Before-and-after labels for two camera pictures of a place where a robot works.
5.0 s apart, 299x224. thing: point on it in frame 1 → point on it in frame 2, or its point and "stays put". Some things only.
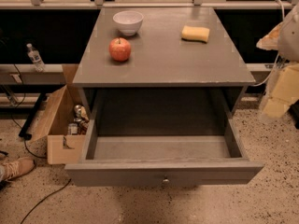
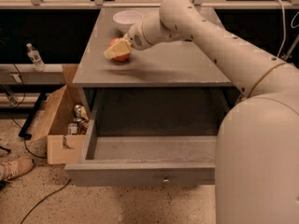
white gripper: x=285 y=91 → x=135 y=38
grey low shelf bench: x=25 y=74 stays put
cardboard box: x=63 y=148 stays put
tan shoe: x=15 y=169 stays put
